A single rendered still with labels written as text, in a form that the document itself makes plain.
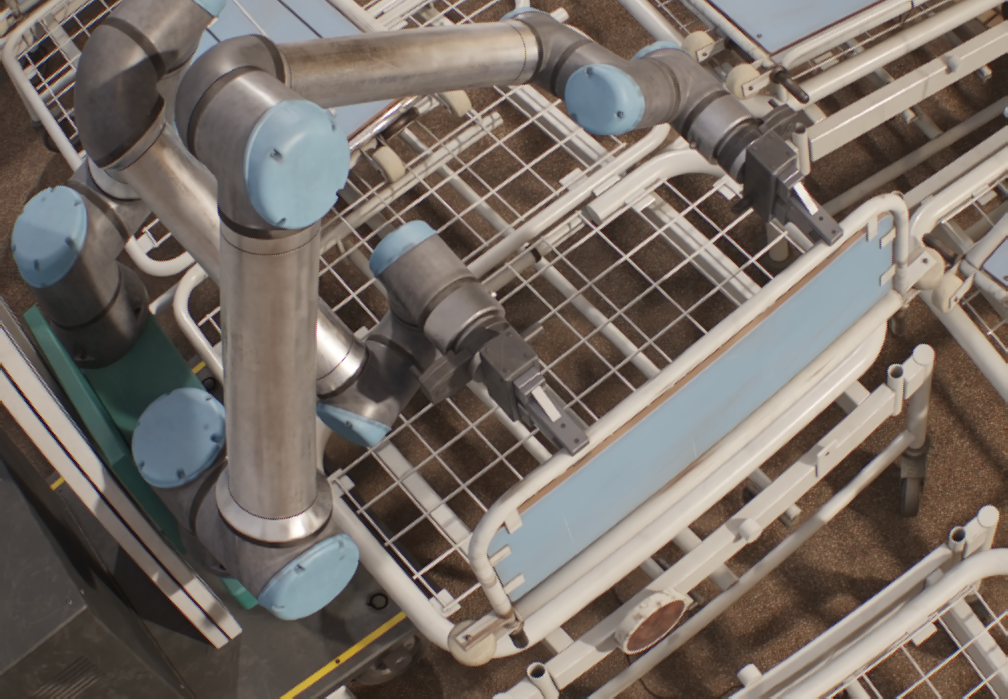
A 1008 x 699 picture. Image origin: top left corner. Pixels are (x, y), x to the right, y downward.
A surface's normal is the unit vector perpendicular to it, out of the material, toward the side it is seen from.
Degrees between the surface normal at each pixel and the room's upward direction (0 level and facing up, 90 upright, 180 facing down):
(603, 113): 55
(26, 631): 0
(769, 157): 10
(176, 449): 5
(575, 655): 0
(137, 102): 64
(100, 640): 90
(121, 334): 70
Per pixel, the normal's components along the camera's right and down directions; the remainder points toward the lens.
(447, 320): -0.44, -0.06
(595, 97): -0.60, 0.28
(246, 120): -0.32, -0.36
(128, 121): 0.46, 0.22
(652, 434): 0.61, 0.61
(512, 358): -0.06, -0.41
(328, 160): 0.71, 0.43
